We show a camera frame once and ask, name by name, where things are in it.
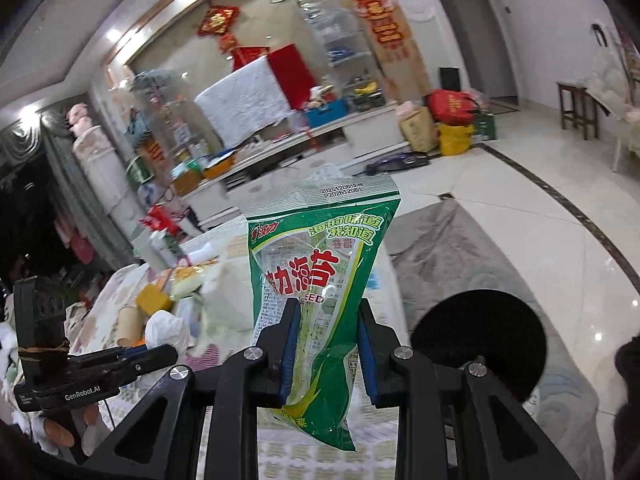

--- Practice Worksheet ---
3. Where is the wooden stool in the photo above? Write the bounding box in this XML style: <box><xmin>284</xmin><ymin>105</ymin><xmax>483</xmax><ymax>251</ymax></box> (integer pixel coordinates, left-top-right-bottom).
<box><xmin>556</xmin><ymin>81</ymin><xmax>601</xmax><ymax>141</ymax></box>

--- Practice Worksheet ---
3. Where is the green box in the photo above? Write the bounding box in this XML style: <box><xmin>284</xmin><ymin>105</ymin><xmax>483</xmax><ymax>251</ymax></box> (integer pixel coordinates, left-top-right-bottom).
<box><xmin>472</xmin><ymin>110</ymin><xmax>498</xmax><ymax>142</ymax></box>

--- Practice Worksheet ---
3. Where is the red cloth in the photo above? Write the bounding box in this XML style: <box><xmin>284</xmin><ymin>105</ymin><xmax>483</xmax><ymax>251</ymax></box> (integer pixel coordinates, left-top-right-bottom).
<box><xmin>267</xmin><ymin>44</ymin><xmax>317</xmax><ymax>111</ymax></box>

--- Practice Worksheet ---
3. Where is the red packet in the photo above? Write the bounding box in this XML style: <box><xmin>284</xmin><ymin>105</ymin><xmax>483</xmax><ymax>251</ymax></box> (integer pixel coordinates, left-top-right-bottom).
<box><xmin>142</xmin><ymin>205</ymin><xmax>183</xmax><ymax>233</ymax></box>

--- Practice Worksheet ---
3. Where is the green white carton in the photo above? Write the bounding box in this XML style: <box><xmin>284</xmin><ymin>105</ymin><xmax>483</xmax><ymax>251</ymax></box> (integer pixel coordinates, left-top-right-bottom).
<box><xmin>125</xmin><ymin>157</ymin><xmax>153</xmax><ymax>186</ymax></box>

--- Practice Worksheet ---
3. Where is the red gold hanging scroll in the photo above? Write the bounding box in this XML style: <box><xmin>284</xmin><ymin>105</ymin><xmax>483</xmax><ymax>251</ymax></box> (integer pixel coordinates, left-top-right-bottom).
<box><xmin>350</xmin><ymin>0</ymin><xmax>433</xmax><ymax>103</ymax></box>

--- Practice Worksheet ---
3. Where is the grey curtain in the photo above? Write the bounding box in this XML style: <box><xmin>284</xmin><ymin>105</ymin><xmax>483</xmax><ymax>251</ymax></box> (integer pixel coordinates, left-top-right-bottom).
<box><xmin>0</xmin><ymin>110</ymin><xmax>126</xmax><ymax>281</ymax></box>

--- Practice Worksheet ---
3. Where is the brown paper cup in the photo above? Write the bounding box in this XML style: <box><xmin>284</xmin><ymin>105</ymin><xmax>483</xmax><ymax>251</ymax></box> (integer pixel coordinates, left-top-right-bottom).
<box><xmin>116</xmin><ymin>306</ymin><xmax>146</xmax><ymax>346</ymax></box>

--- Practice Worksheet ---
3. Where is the person's left forearm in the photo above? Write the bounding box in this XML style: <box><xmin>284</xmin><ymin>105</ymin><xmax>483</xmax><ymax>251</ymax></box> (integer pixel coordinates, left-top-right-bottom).
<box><xmin>0</xmin><ymin>417</ymin><xmax>76</xmax><ymax>480</ymax></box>

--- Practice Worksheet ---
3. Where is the white cabinet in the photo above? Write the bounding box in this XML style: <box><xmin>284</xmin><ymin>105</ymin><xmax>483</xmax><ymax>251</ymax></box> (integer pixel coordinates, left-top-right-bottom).
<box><xmin>185</xmin><ymin>105</ymin><xmax>416</xmax><ymax>231</ymax></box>

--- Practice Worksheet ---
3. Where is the person's left hand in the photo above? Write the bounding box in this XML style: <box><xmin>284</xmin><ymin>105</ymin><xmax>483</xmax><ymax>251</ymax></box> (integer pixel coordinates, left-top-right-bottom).
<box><xmin>30</xmin><ymin>395</ymin><xmax>108</xmax><ymax>453</ymax></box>

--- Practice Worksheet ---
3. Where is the pink plush toy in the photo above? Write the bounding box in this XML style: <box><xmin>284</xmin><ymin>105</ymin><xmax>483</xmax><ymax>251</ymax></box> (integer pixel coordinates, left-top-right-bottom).
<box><xmin>67</xmin><ymin>103</ymin><xmax>96</xmax><ymax>136</ymax></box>

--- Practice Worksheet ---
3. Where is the cardboard box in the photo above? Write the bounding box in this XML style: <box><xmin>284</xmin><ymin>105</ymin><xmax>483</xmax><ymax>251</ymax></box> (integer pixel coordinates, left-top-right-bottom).
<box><xmin>398</xmin><ymin>105</ymin><xmax>438</xmax><ymax>153</ymax></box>

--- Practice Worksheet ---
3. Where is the blue crate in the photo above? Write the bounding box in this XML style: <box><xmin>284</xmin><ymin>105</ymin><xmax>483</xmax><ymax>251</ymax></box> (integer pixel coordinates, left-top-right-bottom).
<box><xmin>304</xmin><ymin>99</ymin><xmax>349</xmax><ymax>130</ymax></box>

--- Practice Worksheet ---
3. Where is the black round stool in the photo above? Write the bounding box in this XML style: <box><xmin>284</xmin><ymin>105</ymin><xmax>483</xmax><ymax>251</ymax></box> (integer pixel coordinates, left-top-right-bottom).
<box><xmin>410</xmin><ymin>288</ymin><xmax>547</xmax><ymax>406</ymax></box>

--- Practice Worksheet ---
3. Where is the vacuum cleaner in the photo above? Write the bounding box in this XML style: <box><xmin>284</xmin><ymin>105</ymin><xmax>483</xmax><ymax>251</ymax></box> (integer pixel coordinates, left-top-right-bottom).
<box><xmin>365</xmin><ymin>152</ymin><xmax>431</xmax><ymax>176</ymax></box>

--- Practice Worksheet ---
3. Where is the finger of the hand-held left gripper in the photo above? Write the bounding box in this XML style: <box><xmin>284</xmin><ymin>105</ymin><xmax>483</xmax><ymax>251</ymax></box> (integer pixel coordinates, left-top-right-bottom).
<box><xmin>107</xmin><ymin>344</ymin><xmax>148</xmax><ymax>361</ymax></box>
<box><xmin>127</xmin><ymin>344</ymin><xmax>179</xmax><ymax>375</ymax></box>

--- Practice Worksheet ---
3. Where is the yellow bag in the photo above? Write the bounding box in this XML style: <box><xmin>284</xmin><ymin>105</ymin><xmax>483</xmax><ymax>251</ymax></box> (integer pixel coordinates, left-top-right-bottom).
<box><xmin>437</xmin><ymin>122</ymin><xmax>476</xmax><ymax>157</ymax></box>

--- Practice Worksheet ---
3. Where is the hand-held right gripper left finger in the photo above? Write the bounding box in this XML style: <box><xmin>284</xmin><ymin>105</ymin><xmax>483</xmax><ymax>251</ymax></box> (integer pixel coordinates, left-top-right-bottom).
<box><xmin>82</xmin><ymin>299</ymin><xmax>303</xmax><ymax>480</ymax></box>

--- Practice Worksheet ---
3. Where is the dark cloth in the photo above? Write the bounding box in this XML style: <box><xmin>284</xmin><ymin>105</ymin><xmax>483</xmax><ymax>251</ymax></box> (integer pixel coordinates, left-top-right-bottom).
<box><xmin>614</xmin><ymin>335</ymin><xmax>640</xmax><ymax>480</ymax></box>

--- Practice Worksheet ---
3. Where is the grey rug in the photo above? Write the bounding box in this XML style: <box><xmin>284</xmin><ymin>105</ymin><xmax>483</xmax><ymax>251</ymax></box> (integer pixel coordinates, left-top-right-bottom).
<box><xmin>390</xmin><ymin>197</ymin><xmax>608</xmax><ymax>480</ymax></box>

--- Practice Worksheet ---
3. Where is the white plastic bag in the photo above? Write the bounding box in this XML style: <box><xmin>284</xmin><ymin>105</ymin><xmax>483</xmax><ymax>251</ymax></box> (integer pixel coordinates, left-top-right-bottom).
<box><xmin>145</xmin><ymin>310</ymin><xmax>191</xmax><ymax>353</ymax></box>

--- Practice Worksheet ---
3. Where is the yellow white snack packet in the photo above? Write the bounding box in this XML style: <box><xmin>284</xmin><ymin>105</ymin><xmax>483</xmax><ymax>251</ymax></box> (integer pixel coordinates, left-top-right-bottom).
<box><xmin>157</xmin><ymin>260</ymin><xmax>221</xmax><ymax>301</ymax></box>

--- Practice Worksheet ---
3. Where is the red knot decoration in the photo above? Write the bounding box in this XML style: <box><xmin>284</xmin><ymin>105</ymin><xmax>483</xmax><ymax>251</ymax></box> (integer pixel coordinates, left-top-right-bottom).
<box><xmin>196</xmin><ymin>4</ymin><xmax>241</xmax><ymax>56</ymax></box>

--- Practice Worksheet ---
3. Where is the glass shelf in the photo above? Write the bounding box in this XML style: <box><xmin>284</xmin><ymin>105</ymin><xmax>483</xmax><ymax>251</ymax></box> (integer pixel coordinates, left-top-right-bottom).
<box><xmin>300</xmin><ymin>0</ymin><xmax>386</xmax><ymax>111</ymax></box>

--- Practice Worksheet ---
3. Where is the white quilted cover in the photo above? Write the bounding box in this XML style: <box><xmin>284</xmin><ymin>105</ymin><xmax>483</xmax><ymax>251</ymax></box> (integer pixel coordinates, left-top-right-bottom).
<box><xmin>194</xmin><ymin>57</ymin><xmax>292</xmax><ymax>147</ymax></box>

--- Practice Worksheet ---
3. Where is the red bag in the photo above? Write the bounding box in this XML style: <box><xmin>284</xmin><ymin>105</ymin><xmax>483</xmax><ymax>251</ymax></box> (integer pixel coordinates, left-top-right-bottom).
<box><xmin>427</xmin><ymin>89</ymin><xmax>478</xmax><ymax>126</ymax></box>

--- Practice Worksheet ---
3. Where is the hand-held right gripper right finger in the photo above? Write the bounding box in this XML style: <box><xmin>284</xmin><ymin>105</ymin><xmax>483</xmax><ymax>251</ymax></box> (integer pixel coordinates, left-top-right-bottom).
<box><xmin>357</xmin><ymin>299</ymin><xmax>551</xmax><ymax>480</ymax></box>

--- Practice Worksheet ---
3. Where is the white soft packet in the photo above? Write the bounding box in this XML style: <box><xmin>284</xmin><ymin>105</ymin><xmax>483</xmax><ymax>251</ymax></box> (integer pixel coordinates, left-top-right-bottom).
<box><xmin>200</xmin><ymin>245</ymin><xmax>256</xmax><ymax>333</ymax></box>

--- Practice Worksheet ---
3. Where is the green seaweed snack packet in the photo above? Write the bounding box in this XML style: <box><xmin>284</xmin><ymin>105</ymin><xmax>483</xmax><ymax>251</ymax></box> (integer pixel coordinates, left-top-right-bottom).
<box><xmin>245</xmin><ymin>172</ymin><xmax>402</xmax><ymax>453</ymax></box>

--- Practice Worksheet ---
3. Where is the yellow sponge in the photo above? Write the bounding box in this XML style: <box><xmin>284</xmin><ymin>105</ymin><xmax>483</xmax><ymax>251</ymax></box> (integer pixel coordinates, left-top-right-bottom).
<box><xmin>136</xmin><ymin>284</ymin><xmax>173</xmax><ymax>315</ymax></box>

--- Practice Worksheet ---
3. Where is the orange box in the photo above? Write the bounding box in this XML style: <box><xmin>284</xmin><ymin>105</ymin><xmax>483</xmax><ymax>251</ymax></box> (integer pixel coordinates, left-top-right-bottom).
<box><xmin>202</xmin><ymin>152</ymin><xmax>236</xmax><ymax>178</ymax></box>

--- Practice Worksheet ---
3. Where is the white standing air conditioner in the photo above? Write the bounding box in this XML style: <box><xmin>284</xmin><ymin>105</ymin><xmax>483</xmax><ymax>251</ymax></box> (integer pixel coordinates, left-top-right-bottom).
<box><xmin>72</xmin><ymin>127</ymin><xmax>138</xmax><ymax>271</ymax></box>

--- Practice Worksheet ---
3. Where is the white cylinder container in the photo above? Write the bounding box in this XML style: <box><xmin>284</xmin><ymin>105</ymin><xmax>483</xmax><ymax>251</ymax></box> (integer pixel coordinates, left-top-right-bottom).
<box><xmin>132</xmin><ymin>232</ymin><xmax>162</xmax><ymax>268</ymax></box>

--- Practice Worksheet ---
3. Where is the white chair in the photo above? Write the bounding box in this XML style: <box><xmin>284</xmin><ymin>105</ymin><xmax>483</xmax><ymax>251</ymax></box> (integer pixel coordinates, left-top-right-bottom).
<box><xmin>585</xmin><ymin>25</ymin><xmax>640</xmax><ymax>171</ymax></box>

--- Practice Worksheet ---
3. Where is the printed blanket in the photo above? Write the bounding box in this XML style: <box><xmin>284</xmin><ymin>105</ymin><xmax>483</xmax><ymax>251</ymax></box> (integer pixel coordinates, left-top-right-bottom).
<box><xmin>65</xmin><ymin>240</ymin><xmax>416</xmax><ymax>480</ymax></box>

